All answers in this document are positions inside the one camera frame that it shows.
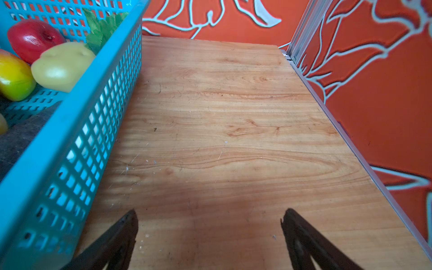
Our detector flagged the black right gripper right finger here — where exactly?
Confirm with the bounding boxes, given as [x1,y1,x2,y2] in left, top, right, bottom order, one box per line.
[281,208,361,270]

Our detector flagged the dark red apple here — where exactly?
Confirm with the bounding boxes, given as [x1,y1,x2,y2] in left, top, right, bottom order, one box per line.
[7,19,66,65]

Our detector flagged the yellow potato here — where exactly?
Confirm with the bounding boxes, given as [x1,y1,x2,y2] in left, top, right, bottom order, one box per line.
[0,114,9,135]

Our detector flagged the teal plastic basket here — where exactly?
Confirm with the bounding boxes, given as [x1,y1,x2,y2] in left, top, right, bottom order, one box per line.
[1,1,149,270]

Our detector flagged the green lettuce leaf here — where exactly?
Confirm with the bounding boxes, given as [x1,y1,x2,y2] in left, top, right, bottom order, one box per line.
[83,9,129,55]

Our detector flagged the dark eggplant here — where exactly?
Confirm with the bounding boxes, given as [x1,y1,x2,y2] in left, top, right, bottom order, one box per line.
[1,101,61,181]

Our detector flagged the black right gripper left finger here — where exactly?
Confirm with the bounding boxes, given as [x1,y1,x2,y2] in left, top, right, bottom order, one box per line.
[63,209,138,270]

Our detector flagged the red yellow mango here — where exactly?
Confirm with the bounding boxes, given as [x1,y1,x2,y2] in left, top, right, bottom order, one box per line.
[1,50,37,101]

